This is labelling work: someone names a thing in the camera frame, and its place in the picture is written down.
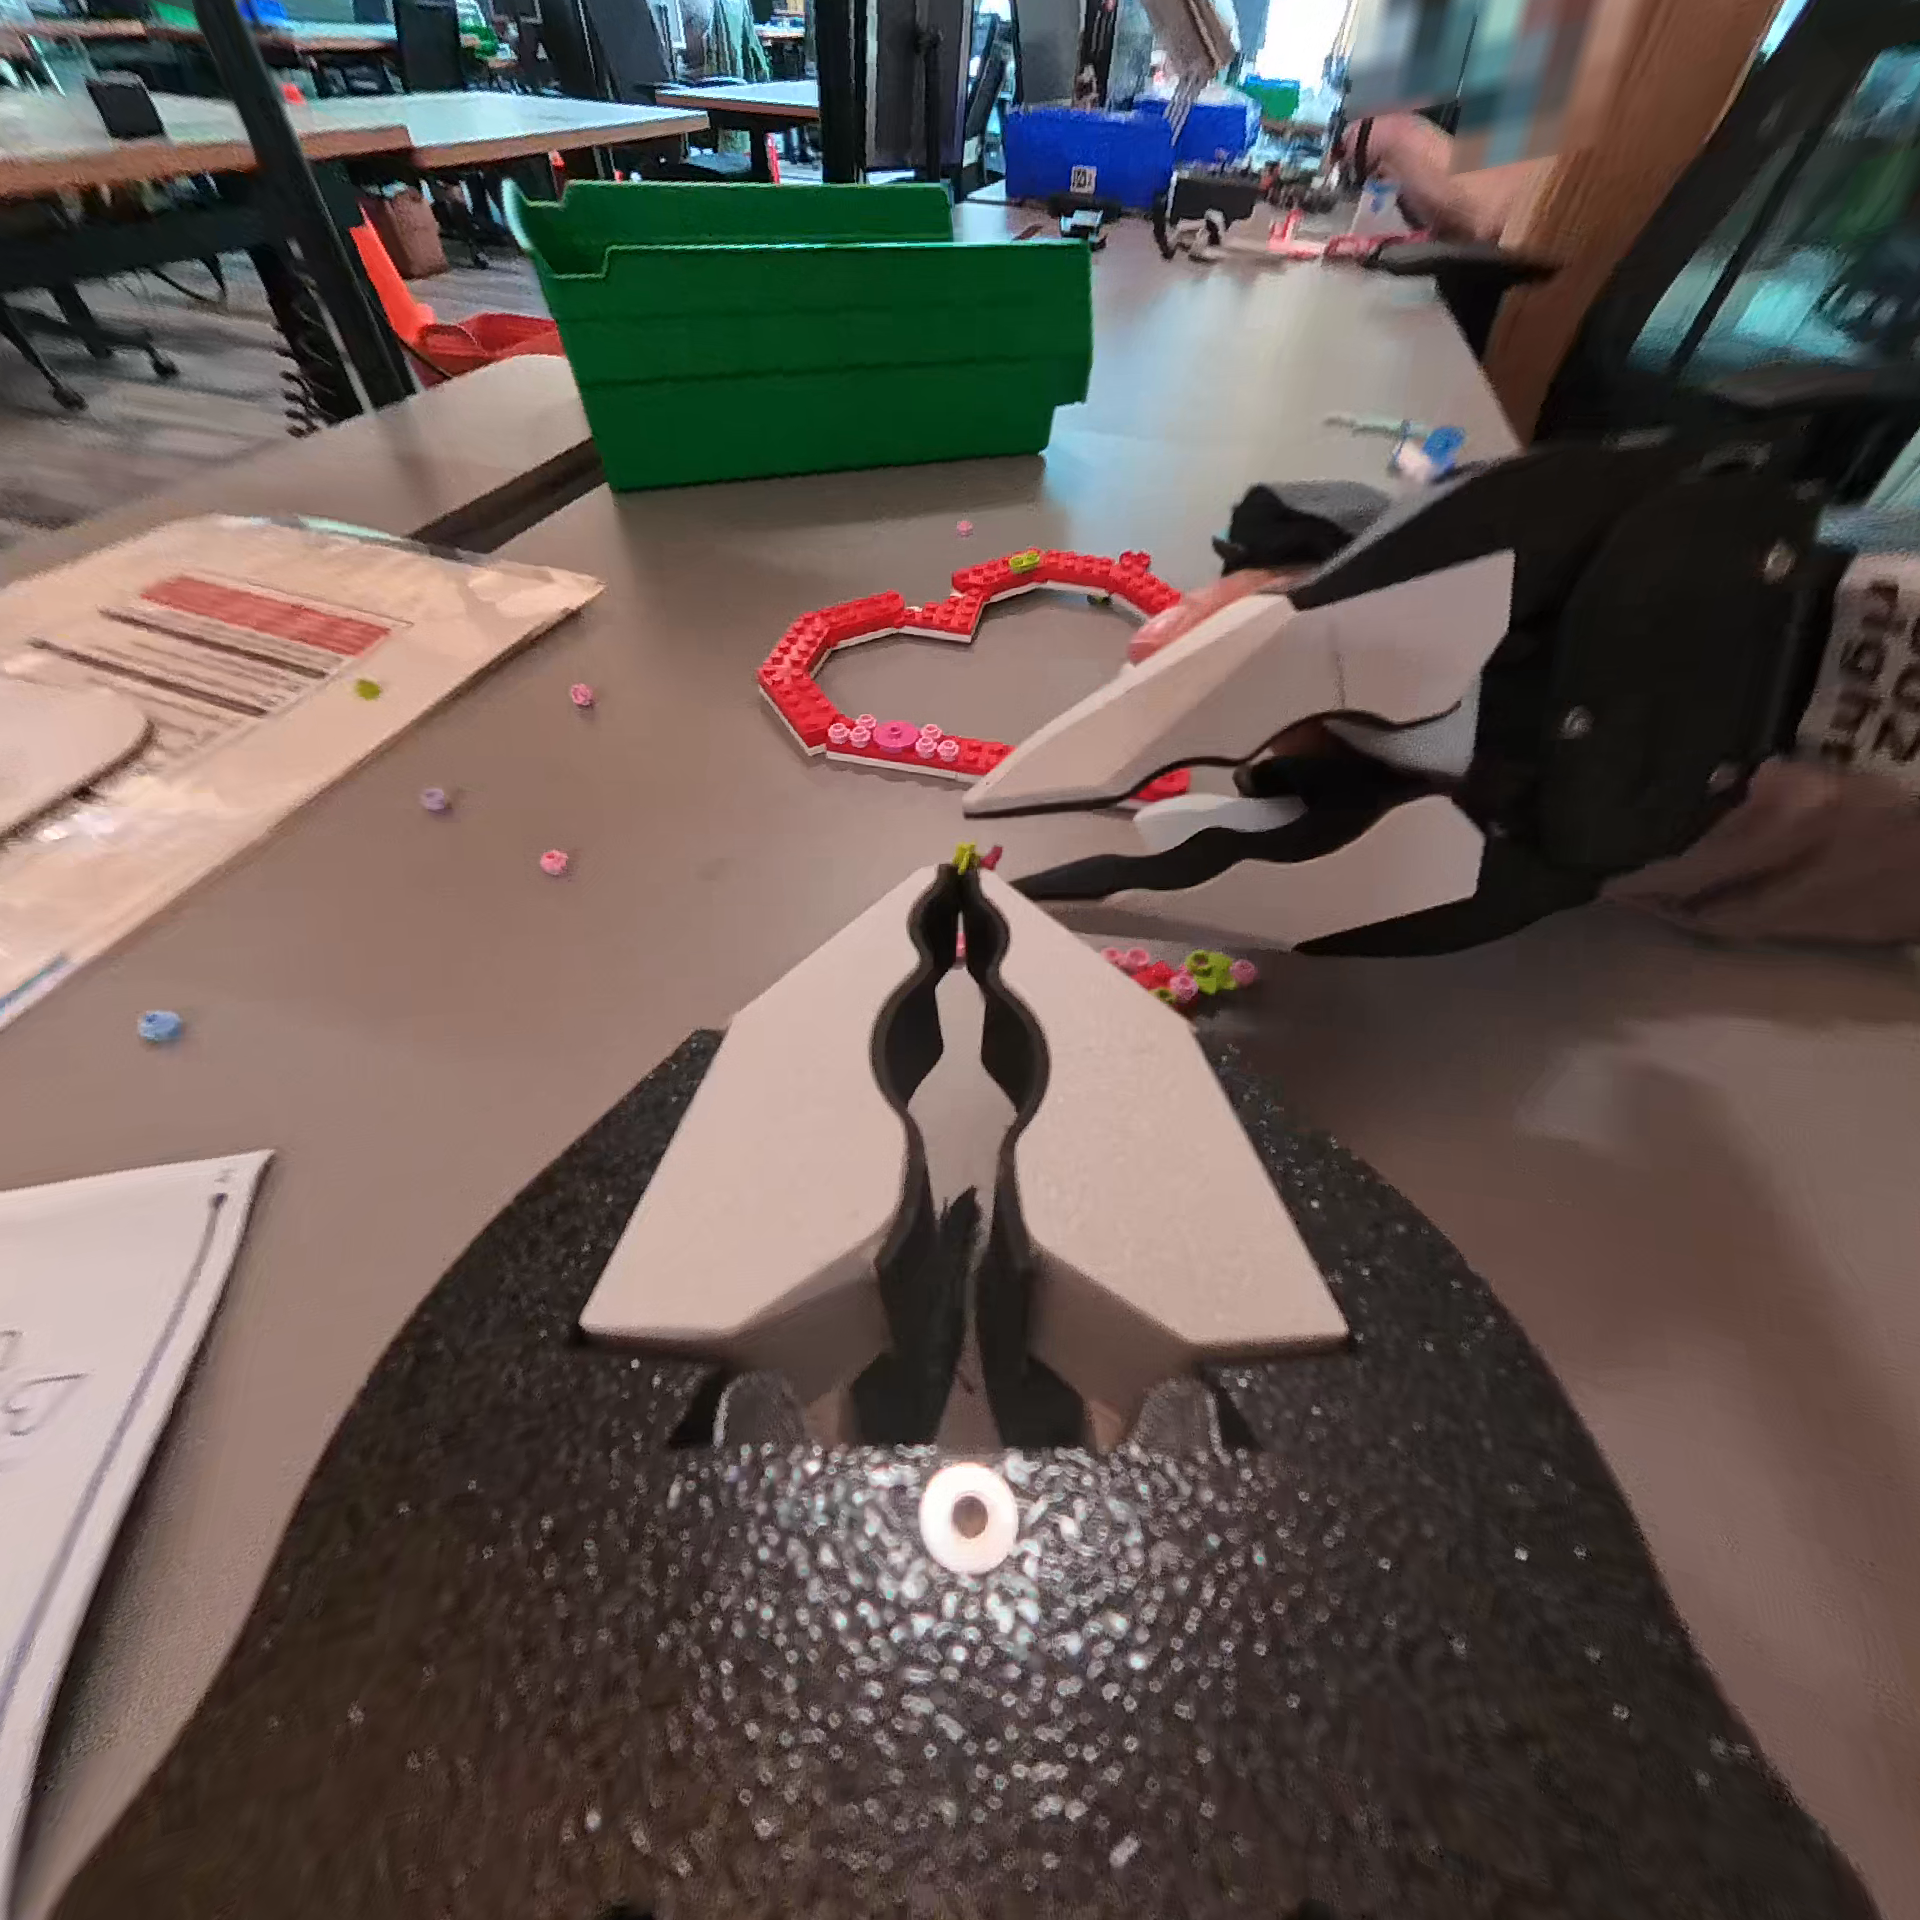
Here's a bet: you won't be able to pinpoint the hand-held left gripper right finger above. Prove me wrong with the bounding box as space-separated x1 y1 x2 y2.
968 865 1348 1448

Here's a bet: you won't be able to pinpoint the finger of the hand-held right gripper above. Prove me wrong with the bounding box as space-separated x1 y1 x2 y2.
1035 790 1490 952
962 545 1517 819

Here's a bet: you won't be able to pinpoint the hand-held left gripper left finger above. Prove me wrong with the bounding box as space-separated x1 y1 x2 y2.
581 865 980 1448

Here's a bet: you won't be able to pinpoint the red lego heart frame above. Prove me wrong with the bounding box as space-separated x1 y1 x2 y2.
757 550 1203 799

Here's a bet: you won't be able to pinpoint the pile of pink lime lego pieces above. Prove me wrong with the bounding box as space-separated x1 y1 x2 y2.
1100 942 1260 1011

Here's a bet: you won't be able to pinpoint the small blue lego assembly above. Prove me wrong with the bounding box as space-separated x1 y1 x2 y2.
1327 411 1467 481

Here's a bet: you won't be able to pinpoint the person's right hand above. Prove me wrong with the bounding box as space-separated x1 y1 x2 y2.
1608 756 1920 952

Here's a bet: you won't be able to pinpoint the dark cloth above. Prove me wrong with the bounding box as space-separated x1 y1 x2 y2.
1219 479 1401 579

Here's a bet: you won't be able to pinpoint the black office chair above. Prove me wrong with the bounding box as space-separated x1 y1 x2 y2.
1376 0 1920 505

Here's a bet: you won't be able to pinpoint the brown wooden panel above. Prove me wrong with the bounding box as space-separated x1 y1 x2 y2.
1481 0 1789 441

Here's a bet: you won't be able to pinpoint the green plastic bin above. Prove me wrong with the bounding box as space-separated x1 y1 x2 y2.
503 180 957 280
533 238 1097 493

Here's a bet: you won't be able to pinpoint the blue plastic crate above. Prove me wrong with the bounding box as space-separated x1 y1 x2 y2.
1000 97 1258 207

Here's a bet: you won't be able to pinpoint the printed sheets in clear bag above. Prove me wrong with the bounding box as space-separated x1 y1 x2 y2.
0 513 607 1024

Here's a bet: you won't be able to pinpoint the white instruction booklet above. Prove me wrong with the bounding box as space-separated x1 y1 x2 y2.
0 1149 274 1913

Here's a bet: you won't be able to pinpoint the pale round disc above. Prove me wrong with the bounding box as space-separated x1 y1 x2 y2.
0 673 156 836

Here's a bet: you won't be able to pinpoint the wooden top work table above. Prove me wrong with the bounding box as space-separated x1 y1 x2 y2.
0 88 711 206

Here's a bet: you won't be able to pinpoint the black metal post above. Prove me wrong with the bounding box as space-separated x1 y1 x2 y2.
193 0 416 424

